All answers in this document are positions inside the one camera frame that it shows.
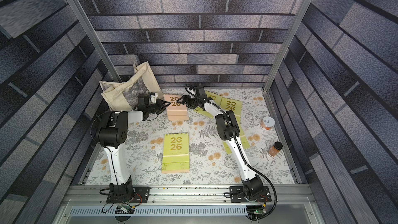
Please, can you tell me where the brown bottle black cap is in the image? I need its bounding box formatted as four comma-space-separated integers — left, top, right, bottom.
268, 142, 283, 157

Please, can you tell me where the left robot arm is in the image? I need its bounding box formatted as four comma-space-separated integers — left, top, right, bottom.
93, 93, 171, 204

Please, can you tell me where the aluminium frame post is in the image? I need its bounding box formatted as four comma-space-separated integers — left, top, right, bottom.
263, 0, 312, 92
66, 0, 122, 83

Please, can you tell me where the left aluminium frame post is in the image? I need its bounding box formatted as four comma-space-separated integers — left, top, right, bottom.
66, 0, 122, 83

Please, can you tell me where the pink 2026 desk calendar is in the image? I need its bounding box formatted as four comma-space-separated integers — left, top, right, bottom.
161, 169, 189, 174

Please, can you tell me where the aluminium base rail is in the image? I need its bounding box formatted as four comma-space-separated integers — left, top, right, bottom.
61, 184, 316, 207

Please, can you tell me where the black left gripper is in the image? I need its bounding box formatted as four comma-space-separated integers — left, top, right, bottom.
146, 99, 171, 114

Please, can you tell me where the cream canvas tote bag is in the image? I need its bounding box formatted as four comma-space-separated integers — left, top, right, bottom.
99, 62, 164, 112

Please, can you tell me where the right aluminium frame post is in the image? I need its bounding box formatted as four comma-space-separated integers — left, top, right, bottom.
263, 0, 312, 92

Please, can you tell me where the green 2026 calendar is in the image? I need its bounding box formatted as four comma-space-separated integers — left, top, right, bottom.
223, 123, 251, 155
162, 133, 190, 170
194, 90, 222, 119
220, 97, 243, 123

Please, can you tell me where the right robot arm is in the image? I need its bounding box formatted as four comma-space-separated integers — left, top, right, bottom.
177, 84, 264, 201

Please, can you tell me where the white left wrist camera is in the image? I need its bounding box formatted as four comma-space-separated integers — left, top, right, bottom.
149, 92, 158, 104

